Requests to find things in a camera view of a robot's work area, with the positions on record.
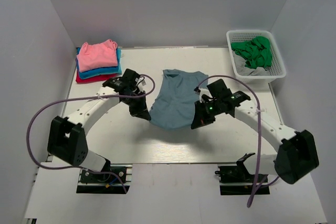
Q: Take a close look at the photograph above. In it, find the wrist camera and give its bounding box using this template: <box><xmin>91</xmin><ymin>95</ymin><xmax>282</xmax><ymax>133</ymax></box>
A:
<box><xmin>194</xmin><ymin>79</ymin><xmax>251</xmax><ymax>108</ymax></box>
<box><xmin>102</xmin><ymin>69</ymin><xmax>145</xmax><ymax>96</ymax></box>

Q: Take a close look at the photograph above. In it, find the white plastic laundry basket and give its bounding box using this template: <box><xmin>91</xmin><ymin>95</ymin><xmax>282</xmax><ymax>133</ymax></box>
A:
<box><xmin>226</xmin><ymin>30</ymin><xmax>286</xmax><ymax>83</ymax></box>

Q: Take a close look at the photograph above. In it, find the pink folded t-shirt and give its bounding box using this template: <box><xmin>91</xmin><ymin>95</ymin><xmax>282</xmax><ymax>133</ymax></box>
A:
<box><xmin>77</xmin><ymin>39</ymin><xmax>118</xmax><ymax>72</ymax></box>

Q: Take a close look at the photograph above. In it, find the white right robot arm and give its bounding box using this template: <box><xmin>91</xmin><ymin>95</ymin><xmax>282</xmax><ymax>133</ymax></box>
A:
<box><xmin>191</xmin><ymin>100</ymin><xmax>319</xmax><ymax>184</ymax></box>

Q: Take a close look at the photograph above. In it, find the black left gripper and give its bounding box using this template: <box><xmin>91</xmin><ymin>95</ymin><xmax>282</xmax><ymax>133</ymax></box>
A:
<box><xmin>122</xmin><ymin>90</ymin><xmax>151</xmax><ymax>121</ymax></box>

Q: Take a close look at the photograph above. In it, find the blue folded t-shirt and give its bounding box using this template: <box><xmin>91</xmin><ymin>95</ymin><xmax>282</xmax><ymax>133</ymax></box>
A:
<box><xmin>75</xmin><ymin>48</ymin><xmax>122</xmax><ymax>80</ymax></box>

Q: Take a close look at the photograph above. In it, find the grey t-shirt in basket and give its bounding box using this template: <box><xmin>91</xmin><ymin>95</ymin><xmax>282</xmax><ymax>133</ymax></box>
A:
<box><xmin>233</xmin><ymin>55</ymin><xmax>270</xmax><ymax>76</ymax></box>

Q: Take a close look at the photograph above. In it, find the green t-shirt in basket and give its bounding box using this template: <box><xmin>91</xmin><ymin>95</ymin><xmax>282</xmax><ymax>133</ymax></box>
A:
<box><xmin>231</xmin><ymin>36</ymin><xmax>272</xmax><ymax>69</ymax></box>

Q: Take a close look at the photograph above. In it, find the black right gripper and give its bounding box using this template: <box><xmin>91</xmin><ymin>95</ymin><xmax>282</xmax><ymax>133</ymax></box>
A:
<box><xmin>192</xmin><ymin>99</ymin><xmax>223</xmax><ymax>129</ymax></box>

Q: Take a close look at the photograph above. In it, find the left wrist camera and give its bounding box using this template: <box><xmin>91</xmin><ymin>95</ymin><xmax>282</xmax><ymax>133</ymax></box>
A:
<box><xmin>102</xmin><ymin>69</ymin><xmax>145</xmax><ymax>96</ymax></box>

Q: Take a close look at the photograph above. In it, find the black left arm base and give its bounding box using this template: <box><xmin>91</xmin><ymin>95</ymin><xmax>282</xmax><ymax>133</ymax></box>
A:
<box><xmin>76</xmin><ymin>164</ymin><xmax>132</xmax><ymax>195</ymax></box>

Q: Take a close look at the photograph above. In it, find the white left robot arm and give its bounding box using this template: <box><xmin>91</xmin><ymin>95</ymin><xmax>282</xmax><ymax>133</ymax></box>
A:
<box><xmin>47</xmin><ymin>86</ymin><xmax>151</xmax><ymax>182</ymax></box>

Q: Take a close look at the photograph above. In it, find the red folded t-shirt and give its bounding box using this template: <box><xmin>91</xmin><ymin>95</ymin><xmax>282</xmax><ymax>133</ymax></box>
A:
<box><xmin>76</xmin><ymin>74</ymin><xmax>119</xmax><ymax>84</ymax></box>

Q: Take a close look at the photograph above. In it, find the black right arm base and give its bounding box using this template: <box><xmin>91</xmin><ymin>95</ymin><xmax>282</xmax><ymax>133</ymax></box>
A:
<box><xmin>214</xmin><ymin>153</ymin><xmax>256</xmax><ymax>196</ymax></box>

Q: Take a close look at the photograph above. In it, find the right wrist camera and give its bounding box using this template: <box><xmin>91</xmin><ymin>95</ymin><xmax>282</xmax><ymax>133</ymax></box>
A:
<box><xmin>194</xmin><ymin>79</ymin><xmax>251</xmax><ymax>108</ymax></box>

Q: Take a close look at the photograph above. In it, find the grey-blue t-shirt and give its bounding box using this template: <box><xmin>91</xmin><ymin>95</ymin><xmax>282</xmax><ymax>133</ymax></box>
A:
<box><xmin>150</xmin><ymin>69</ymin><xmax>208</xmax><ymax>130</ymax></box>

